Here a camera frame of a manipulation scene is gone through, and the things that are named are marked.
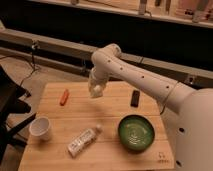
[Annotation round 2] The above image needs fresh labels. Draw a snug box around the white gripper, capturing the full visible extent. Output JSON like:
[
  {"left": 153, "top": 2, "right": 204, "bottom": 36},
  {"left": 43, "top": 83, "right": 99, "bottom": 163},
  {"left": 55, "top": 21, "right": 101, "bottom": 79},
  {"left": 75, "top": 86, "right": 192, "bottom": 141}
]
[{"left": 88, "top": 68, "right": 109, "bottom": 91}]

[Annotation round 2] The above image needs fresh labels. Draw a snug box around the white sponge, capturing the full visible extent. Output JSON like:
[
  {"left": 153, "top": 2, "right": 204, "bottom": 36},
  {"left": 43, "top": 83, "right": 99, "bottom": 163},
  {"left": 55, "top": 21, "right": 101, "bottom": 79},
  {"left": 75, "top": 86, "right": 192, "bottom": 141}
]
[{"left": 89, "top": 85, "right": 103, "bottom": 98}]

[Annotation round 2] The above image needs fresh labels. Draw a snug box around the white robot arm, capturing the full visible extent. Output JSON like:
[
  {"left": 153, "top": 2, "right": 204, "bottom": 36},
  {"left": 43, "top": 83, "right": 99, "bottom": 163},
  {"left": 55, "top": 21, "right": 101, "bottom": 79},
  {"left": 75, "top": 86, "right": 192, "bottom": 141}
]
[{"left": 88, "top": 44, "right": 213, "bottom": 171}]

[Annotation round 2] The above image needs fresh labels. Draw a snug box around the green ceramic bowl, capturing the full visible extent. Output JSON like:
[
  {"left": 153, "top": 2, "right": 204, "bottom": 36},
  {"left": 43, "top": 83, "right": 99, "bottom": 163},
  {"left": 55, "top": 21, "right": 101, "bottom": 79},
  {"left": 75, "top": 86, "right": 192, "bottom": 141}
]
[{"left": 118, "top": 115, "right": 155, "bottom": 152}]

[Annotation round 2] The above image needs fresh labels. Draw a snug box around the black rectangular block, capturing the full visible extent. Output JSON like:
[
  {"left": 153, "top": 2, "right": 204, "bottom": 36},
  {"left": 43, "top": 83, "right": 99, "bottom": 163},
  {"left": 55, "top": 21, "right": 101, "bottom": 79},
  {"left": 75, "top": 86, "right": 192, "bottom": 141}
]
[{"left": 130, "top": 90, "right": 140, "bottom": 107}]

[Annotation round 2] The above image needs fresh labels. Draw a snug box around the orange carrot toy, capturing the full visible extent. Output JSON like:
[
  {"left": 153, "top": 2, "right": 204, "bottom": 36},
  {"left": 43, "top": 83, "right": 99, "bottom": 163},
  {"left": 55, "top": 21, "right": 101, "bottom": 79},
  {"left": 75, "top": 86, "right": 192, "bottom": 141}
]
[{"left": 60, "top": 89, "right": 69, "bottom": 106}]

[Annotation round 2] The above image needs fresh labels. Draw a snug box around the wooden cutting board table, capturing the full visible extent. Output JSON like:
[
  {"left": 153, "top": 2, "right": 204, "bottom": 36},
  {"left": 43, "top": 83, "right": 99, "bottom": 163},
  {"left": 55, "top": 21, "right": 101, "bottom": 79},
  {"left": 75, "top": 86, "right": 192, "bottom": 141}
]
[{"left": 18, "top": 82, "right": 174, "bottom": 171}]

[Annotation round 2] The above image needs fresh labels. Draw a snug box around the white plastic bottle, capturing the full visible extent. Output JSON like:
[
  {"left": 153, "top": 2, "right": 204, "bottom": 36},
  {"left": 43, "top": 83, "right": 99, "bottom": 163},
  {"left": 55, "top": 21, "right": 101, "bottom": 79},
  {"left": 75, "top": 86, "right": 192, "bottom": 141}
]
[{"left": 67, "top": 124, "right": 102, "bottom": 158}]

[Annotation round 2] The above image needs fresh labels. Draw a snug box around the white paper cup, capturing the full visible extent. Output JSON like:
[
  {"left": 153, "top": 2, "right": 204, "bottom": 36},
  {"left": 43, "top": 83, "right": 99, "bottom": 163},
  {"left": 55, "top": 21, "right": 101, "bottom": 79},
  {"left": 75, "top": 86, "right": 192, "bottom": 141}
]
[{"left": 29, "top": 117, "right": 52, "bottom": 141}]

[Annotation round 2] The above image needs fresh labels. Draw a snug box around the black chair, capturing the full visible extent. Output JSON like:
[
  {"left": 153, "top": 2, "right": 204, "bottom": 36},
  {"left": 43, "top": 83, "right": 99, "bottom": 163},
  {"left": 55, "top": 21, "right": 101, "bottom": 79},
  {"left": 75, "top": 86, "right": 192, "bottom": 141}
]
[{"left": 0, "top": 65, "right": 35, "bottom": 163}]

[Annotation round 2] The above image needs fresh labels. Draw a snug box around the black floor cable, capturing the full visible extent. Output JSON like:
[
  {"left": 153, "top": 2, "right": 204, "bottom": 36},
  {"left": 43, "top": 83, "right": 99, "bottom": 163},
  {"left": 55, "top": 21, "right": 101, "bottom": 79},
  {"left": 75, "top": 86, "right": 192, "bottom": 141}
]
[{"left": 0, "top": 42, "right": 40, "bottom": 88}]

